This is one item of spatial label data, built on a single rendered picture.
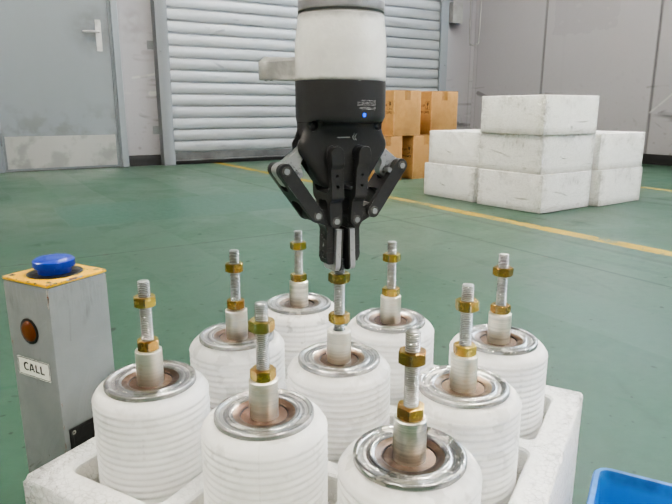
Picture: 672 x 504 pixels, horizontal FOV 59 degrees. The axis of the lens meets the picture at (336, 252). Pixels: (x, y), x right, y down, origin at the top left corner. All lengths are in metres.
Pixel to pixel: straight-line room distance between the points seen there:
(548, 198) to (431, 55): 4.17
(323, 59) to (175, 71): 5.06
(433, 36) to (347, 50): 6.51
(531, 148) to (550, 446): 2.45
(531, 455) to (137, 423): 0.34
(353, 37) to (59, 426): 0.47
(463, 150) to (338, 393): 2.84
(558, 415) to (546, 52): 6.23
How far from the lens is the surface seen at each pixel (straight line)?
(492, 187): 3.12
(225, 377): 0.59
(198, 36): 5.62
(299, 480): 0.46
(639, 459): 0.98
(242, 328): 0.61
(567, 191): 3.11
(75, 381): 0.68
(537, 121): 2.94
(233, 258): 0.60
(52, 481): 0.57
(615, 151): 3.38
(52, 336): 0.65
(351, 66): 0.48
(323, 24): 0.49
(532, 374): 0.61
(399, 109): 4.15
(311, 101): 0.49
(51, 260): 0.66
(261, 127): 5.82
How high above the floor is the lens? 0.48
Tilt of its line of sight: 13 degrees down
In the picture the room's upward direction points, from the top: straight up
